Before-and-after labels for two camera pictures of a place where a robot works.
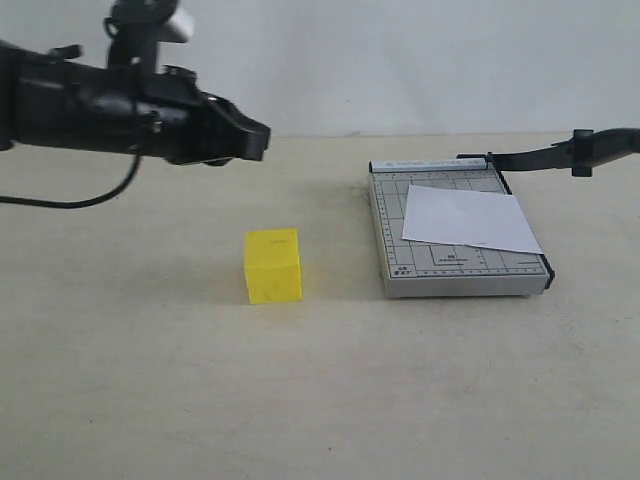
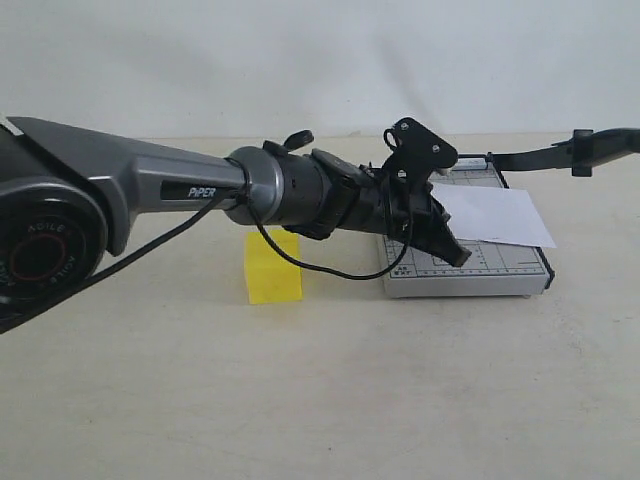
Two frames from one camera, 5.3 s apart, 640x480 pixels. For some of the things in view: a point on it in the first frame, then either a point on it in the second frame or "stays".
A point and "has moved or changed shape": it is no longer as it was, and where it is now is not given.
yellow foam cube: (273, 265) stays
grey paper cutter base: (413, 268) stays
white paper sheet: (462, 217) has moved or changed shape
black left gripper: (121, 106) → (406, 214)
